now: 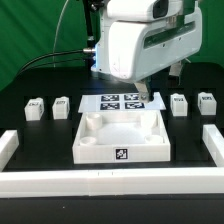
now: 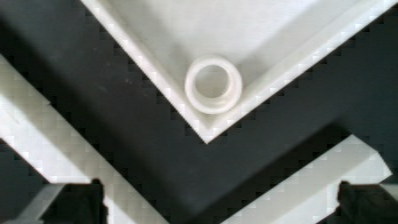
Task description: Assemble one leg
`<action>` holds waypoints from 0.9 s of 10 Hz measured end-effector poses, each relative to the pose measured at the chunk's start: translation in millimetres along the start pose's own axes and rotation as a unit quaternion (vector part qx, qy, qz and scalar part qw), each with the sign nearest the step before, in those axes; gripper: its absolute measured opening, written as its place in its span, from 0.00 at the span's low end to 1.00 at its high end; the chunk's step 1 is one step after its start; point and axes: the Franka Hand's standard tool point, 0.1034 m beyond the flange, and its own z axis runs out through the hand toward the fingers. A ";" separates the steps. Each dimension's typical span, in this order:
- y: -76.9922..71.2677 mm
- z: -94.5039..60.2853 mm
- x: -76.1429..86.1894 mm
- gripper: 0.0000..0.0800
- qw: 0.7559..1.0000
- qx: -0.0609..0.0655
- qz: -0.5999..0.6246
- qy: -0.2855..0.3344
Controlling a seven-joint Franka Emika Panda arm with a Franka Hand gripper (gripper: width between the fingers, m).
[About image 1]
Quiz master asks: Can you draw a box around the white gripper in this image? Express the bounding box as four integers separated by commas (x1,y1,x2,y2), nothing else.
108,6,202,102

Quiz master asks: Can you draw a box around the white square table top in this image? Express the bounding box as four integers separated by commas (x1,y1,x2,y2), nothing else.
72,110,171,164

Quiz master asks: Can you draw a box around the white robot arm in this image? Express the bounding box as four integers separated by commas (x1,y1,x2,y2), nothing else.
84,0,202,103

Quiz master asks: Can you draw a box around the white sheet with tags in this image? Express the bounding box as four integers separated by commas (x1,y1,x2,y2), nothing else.
78,92,166,113

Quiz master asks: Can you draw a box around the white U-shaped fence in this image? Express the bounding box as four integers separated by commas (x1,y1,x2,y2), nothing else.
0,129,224,198

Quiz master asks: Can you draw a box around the black thick cable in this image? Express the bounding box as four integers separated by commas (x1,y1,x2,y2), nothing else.
16,48,94,76

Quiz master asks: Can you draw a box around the grey thin cable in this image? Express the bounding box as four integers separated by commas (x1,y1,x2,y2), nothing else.
52,0,71,68

